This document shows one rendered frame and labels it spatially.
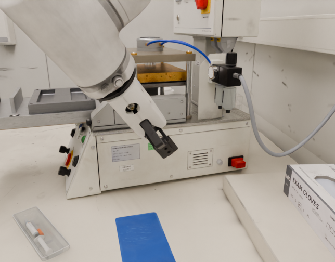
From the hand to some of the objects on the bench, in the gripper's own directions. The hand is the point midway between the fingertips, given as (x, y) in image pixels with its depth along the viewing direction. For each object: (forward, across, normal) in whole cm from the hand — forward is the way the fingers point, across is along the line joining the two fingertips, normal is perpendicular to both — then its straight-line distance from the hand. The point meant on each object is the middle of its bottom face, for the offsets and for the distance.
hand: (157, 133), depth 55 cm
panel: (+23, -31, -33) cm, 51 cm away
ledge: (+24, +39, +14) cm, 48 cm away
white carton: (+31, +20, +19) cm, 42 cm away
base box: (+38, -25, -11) cm, 47 cm away
